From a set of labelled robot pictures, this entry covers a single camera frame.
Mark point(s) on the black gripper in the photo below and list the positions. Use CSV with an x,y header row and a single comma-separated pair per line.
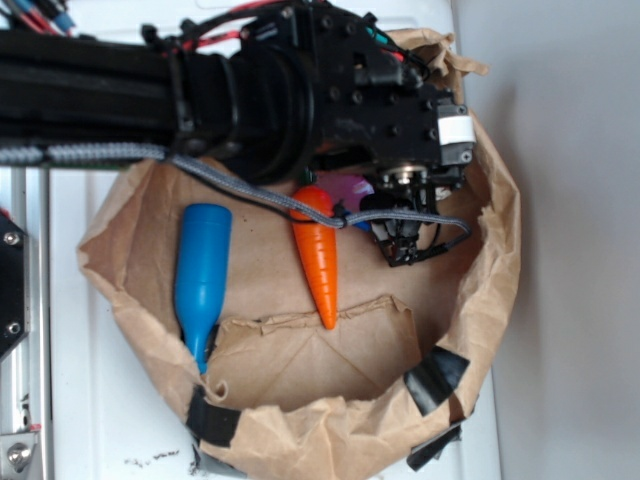
x,y
373,111

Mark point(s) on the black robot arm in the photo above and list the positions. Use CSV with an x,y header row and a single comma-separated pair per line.
x,y
299,107

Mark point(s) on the orange toy carrot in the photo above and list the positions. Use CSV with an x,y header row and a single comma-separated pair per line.
x,y
317,248

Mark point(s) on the brown paper bag tray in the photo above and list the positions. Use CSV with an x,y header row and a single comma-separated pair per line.
x,y
315,403

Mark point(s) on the black tape bottom right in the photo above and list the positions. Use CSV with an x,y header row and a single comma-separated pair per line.
x,y
433,381

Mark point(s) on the black tape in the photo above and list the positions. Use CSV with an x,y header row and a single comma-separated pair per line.
x,y
213,424
433,381

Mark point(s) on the blue plastic toy bottle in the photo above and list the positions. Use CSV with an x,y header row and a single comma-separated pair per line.
x,y
201,274

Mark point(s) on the black tape bottom left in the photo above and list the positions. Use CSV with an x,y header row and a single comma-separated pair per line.
x,y
213,424

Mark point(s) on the black metal bracket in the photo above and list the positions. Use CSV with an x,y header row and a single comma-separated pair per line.
x,y
14,287

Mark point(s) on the aluminium frame rail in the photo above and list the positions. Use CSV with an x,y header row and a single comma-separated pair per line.
x,y
26,425

